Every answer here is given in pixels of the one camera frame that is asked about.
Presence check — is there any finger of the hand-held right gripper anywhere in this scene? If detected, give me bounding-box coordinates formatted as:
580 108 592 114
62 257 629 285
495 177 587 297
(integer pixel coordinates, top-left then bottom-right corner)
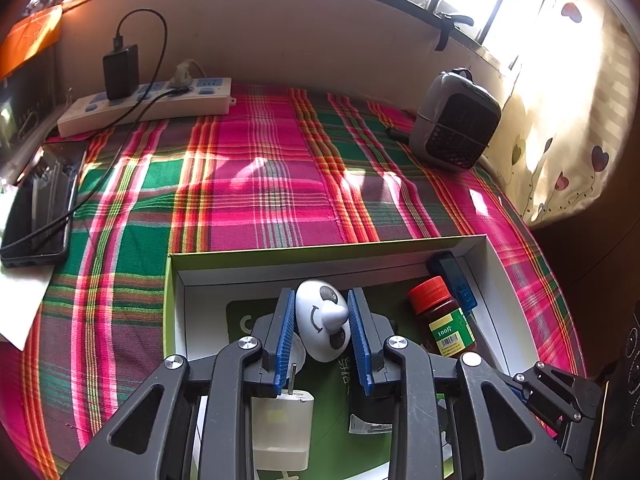
515 360 598 423

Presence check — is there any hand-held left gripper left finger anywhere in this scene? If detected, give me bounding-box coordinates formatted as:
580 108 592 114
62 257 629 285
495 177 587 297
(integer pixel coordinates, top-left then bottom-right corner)
60 287 297 480

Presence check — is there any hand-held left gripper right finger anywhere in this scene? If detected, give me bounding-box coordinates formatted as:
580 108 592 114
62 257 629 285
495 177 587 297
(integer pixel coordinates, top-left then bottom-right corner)
347 287 583 480

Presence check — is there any white panda face toy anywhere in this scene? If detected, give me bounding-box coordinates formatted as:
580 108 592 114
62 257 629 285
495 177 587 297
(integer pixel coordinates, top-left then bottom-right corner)
295 279 351 363

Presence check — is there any black item clear cap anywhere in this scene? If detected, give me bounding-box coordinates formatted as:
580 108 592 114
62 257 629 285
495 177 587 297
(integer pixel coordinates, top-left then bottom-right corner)
348 392 396 435

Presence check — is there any white charger adapter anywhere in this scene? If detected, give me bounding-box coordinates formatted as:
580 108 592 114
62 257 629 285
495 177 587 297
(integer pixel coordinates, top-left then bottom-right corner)
250 360 316 473

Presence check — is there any green cardboard box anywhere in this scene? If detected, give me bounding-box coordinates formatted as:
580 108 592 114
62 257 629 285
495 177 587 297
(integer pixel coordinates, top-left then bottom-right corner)
162 234 546 480

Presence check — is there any blue stick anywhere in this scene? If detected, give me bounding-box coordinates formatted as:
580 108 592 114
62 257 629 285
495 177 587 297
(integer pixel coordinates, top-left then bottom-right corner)
429 251 478 317

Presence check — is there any small white jar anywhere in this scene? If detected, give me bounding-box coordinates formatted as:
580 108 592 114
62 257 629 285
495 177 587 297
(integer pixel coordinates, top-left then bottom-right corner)
255 312 307 376

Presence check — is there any brown bottle red cap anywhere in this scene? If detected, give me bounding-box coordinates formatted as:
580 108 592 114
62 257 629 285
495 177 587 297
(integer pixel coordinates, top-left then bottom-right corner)
406 276 476 358

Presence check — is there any plaid blanket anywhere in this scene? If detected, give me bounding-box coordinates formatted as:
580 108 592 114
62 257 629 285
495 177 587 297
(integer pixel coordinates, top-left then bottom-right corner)
0 82 588 480

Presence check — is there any small grey black heater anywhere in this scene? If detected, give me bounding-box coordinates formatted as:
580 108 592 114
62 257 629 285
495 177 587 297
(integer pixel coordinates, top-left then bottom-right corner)
409 67 502 171

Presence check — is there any white tissue paper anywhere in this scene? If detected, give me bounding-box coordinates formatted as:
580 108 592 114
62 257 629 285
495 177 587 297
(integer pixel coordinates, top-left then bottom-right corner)
0 180 53 352

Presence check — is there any white power strip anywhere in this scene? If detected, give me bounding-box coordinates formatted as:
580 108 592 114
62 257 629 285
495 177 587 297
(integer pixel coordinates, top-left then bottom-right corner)
56 77 236 138

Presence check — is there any cream heart print curtain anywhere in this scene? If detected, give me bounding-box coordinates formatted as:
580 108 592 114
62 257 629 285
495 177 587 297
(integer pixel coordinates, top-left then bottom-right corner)
492 0 640 231

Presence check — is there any black phone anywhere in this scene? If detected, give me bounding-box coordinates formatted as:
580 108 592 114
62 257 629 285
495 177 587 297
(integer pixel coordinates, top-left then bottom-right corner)
0 142 88 267

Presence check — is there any white plug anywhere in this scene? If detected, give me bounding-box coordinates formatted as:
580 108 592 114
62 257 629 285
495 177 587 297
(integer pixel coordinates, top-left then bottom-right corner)
170 57 206 88

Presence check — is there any black charger block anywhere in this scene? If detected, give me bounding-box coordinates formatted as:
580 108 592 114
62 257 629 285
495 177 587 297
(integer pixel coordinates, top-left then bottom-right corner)
102 35 140 101

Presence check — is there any clear storage container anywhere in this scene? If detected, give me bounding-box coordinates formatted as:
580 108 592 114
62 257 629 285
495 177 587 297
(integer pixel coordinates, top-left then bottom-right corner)
0 55 58 161

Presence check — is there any orange bin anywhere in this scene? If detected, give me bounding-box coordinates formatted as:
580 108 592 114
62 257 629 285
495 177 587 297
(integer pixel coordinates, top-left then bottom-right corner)
0 4 63 81

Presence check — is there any black cable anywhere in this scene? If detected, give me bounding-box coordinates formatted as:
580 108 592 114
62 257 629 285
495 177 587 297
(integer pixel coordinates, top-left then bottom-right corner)
0 8 191 256

